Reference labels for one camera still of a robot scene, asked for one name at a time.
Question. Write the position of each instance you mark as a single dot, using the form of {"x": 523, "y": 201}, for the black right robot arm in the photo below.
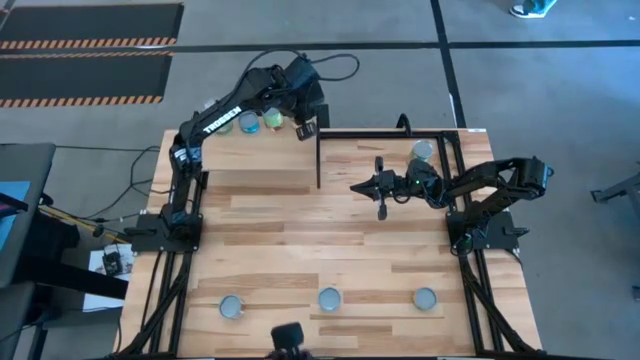
{"x": 500, "y": 175}

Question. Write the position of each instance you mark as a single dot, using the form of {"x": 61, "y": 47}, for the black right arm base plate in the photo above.
{"x": 502, "y": 242}

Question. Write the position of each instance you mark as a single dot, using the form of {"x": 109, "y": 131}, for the black aluminium rig frame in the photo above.
{"x": 455, "y": 150}

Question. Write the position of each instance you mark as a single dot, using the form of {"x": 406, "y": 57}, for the teal and yellow can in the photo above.
{"x": 422, "y": 150}

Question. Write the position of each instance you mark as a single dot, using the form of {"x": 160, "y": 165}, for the person's shoe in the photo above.
{"x": 530, "y": 9}

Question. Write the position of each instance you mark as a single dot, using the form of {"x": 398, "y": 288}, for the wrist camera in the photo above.
{"x": 302, "y": 70}
{"x": 394, "y": 184}

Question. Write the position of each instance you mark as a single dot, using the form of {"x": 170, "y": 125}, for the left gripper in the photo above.
{"x": 307, "y": 102}

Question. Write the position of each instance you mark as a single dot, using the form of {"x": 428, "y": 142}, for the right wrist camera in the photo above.
{"x": 394, "y": 184}

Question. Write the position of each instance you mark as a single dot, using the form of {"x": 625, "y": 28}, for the dark grey desk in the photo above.
{"x": 30, "y": 165}

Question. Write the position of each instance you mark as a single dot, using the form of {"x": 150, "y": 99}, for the white mixed fruit can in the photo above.
{"x": 330, "y": 299}

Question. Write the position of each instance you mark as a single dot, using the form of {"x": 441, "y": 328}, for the diced tomatoes can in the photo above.
{"x": 425, "y": 298}

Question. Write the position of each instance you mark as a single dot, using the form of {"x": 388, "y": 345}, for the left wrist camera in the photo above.
{"x": 302, "y": 70}

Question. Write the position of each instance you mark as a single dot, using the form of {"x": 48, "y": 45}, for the light green vegetable can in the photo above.
{"x": 226, "y": 129}

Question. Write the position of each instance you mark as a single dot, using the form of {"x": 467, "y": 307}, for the black mat with hazard stripe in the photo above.
{"x": 80, "y": 75}
{"x": 90, "y": 22}

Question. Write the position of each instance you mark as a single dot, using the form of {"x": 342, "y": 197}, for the blue sheet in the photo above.
{"x": 12, "y": 210}

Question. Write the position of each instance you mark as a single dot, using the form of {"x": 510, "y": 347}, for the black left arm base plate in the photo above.
{"x": 150, "y": 240}

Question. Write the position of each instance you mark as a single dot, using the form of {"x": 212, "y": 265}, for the light blue jar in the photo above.
{"x": 249, "y": 122}

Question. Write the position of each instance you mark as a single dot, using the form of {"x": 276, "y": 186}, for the small black device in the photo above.
{"x": 112, "y": 262}

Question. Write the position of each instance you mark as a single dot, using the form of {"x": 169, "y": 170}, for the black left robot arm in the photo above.
{"x": 220, "y": 120}

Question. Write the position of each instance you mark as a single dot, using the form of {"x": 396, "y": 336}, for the white paper sheet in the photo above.
{"x": 95, "y": 300}

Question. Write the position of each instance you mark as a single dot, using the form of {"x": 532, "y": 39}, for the grey metal stand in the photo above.
{"x": 620, "y": 189}

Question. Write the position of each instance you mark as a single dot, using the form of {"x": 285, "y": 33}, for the green peaches can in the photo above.
{"x": 273, "y": 119}

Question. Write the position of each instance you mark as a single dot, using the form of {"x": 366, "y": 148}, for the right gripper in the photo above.
{"x": 412, "y": 192}

